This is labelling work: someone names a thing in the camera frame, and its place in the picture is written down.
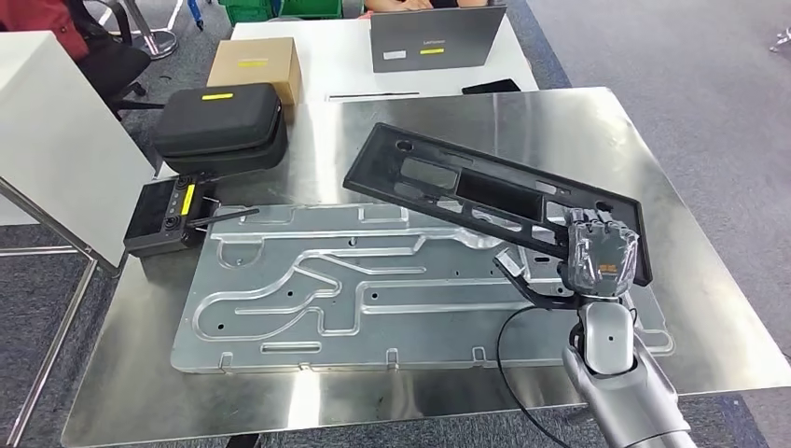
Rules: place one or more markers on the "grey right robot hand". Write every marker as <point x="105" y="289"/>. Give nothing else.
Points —
<point x="602" y="260"/>

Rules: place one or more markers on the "black plastic plate bracket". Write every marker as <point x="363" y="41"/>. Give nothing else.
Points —
<point x="500" y="195"/>

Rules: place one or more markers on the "steel workbench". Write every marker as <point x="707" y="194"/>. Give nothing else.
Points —
<point x="692" y="185"/>

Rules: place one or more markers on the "black phone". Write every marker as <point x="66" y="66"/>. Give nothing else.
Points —
<point x="491" y="86"/>

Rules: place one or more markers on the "grey laptop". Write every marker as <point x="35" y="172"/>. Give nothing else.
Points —
<point x="439" y="40"/>

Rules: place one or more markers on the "grey chair base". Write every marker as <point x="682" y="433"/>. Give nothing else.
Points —
<point x="782" y="40"/>

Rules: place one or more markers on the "stamped metal plate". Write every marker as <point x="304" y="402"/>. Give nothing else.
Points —
<point x="309" y="309"/>

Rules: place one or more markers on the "green plastic crate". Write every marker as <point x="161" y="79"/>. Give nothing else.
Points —
<point x="247" y="9"/>
<point x="309" y="7"/>

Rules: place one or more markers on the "brown cardboard box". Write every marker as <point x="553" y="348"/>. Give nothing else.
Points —
<point x="253" y="62"/>

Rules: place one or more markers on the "black robot foot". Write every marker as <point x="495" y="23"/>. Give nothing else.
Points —
<point x="244" y="441"/>

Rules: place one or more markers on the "black zip case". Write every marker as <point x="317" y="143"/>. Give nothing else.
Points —
<point x="216" y="123"/>

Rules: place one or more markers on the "black remote controller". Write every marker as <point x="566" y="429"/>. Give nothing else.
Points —
<point x="154" y="216"/>

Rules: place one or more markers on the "white cabinet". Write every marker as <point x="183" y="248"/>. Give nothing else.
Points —
<point x="62" y="136"/>

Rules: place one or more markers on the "person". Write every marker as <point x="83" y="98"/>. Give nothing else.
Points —
<point x="37" y="25"/>

